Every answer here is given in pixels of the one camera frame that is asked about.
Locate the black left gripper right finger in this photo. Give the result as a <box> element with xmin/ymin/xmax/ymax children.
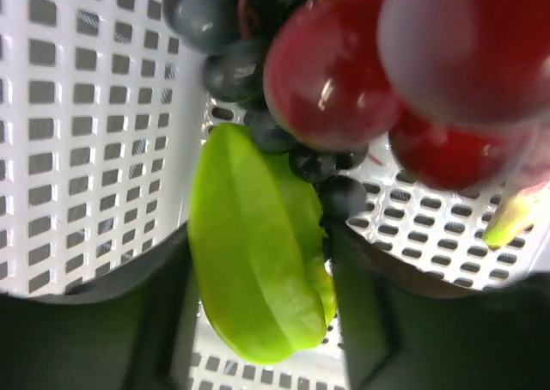
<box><xmin>328</xmin><ymin>222</ymin><xmax>549</xmax><ymax>389</ymax></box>

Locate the dark blue toy grape bunch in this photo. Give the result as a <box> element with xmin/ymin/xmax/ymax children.
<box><xmin>162</xmin><ymin>0</ymin><xmax>369</xmax><ymax>221</ymax></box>

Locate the green toy pepper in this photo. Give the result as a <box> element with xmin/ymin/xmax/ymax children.
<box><xmin>187</xmin><ymin>123</ymin><xmax>337</xmax><ymax>365</ymax></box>

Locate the white perforated plastic basket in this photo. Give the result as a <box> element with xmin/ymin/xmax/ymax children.
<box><xmin>1</xmin><ymin>0</ymin><xmax>549</xmax><ymax>389</ymax></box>

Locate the purple toy grape bunch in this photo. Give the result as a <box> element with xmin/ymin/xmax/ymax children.
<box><xmin>264</xmin><ymin>0</ymin><xmax>549</xmax><ymax>191</ymax></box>

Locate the purple toy eggplant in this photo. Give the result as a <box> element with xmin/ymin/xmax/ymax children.
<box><xmin>482</xmin><ymin>145</ymin><xmax>549</xmax><ymax>250</ymax></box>

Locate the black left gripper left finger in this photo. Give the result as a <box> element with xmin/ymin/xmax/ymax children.
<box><xmin>1</xmin><ymin>227</ymin><xmax>192</xmax><ymax>389</ymax></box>

